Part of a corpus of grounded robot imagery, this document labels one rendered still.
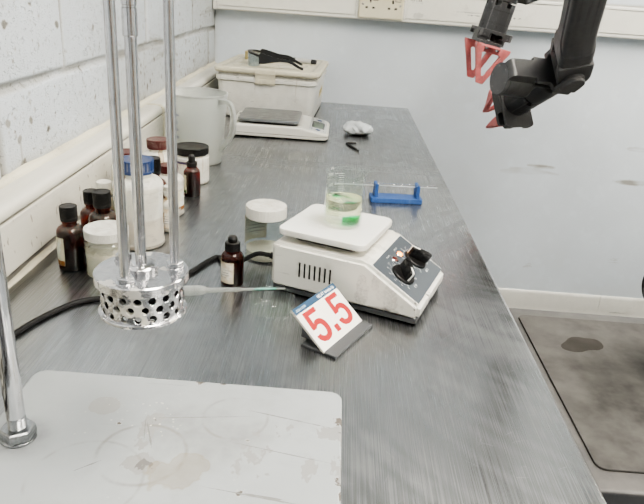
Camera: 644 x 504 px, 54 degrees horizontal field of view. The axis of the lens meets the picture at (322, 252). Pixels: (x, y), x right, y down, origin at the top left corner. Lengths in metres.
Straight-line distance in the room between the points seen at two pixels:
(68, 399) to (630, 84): 2.16
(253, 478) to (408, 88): 1.88
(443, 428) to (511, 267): 1.95
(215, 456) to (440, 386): 0.25
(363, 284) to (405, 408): 0.20
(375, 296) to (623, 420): 0.78
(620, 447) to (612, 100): 1.41
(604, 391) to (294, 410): 1.01
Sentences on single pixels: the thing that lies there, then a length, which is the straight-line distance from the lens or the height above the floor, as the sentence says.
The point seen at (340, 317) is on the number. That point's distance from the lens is 0.75.
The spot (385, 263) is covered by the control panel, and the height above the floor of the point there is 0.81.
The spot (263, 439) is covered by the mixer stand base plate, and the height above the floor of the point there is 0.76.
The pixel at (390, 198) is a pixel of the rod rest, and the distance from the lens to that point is 1.22.
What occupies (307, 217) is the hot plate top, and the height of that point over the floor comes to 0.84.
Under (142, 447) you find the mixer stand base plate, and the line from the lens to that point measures 0.57.
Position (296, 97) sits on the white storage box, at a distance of 1.89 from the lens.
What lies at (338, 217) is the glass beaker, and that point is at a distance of 0.81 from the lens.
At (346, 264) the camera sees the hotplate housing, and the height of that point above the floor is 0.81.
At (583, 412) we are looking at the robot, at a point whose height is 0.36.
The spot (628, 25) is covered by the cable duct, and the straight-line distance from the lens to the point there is 2.38.
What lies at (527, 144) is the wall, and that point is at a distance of 2.40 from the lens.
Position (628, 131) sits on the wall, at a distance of 2.50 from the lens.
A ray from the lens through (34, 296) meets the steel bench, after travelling 0.85.
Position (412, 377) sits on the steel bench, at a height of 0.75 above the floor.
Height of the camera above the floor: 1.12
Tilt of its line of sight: 23 degrees down
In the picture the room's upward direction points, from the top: 4 degrees clockwise
